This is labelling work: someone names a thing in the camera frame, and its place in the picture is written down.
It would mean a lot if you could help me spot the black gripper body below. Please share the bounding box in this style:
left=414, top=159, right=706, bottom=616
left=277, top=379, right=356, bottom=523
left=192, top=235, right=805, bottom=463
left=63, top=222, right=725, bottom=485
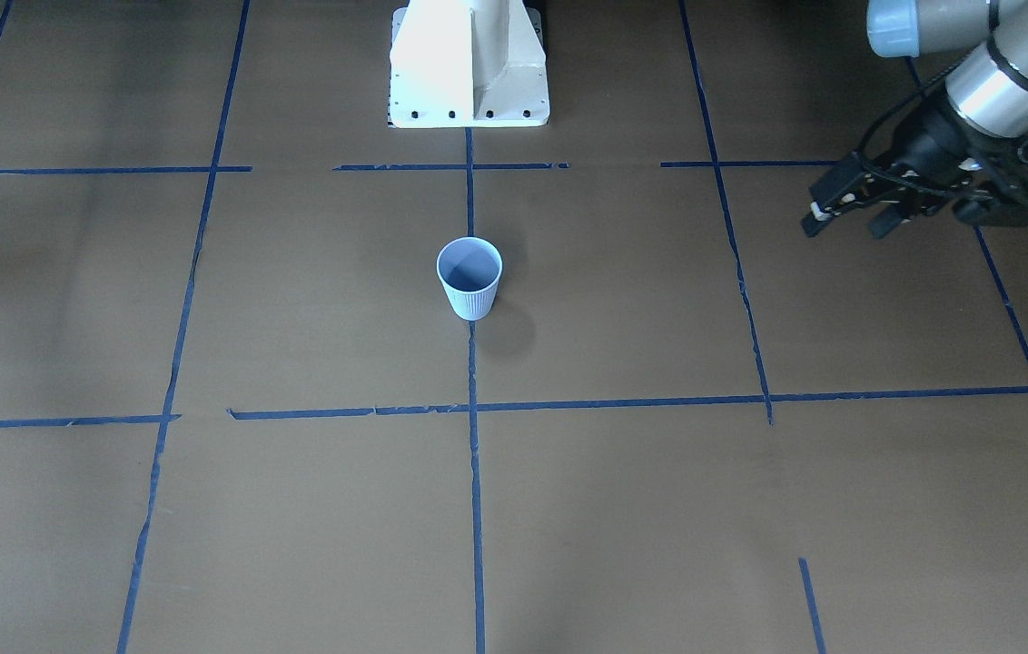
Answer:
left=876, top=95, right=978, bottom=204

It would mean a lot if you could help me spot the light blue ribbed cup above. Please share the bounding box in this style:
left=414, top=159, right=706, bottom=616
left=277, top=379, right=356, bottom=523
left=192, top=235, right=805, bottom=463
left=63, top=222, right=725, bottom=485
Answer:
left=435, top=237, right=503, bottom=322

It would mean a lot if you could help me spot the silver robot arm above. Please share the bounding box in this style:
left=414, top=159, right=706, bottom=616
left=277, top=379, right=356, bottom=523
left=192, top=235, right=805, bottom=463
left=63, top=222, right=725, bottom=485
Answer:
left=801, top=1, right=1028, bottom=239

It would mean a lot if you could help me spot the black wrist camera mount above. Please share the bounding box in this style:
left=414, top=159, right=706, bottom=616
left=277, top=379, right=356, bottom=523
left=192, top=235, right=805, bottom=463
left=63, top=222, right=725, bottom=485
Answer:
left=953, top=133, right=1028, bottom=227

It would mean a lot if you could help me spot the white pedestal column base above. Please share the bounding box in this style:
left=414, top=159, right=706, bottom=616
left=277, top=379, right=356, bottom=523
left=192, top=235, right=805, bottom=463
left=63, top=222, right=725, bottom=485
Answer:
left=387, top=1, right=551, bottom=129

